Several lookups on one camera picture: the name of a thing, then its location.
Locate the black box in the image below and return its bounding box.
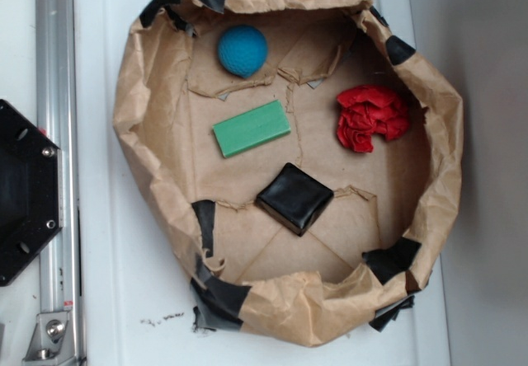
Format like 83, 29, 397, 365
255, 162, 334, 237

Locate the green rectangular block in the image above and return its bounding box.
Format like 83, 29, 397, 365
212, 100, 291, 157

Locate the aluminium rail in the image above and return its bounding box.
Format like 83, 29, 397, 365
35, 0, 87, 365

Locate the crumpled red paper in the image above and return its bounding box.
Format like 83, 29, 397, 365
337, 85, 410, 153

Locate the blue ball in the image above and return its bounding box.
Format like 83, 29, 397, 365
217, 25, 268, 78

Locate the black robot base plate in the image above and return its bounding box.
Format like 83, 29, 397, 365
1, 100, 62, 287

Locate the metal corner bracket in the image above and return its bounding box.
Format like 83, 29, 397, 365
21, 311, 74, 365

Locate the brown paper bin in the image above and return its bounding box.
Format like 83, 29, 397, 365
113, 0, 463, 347

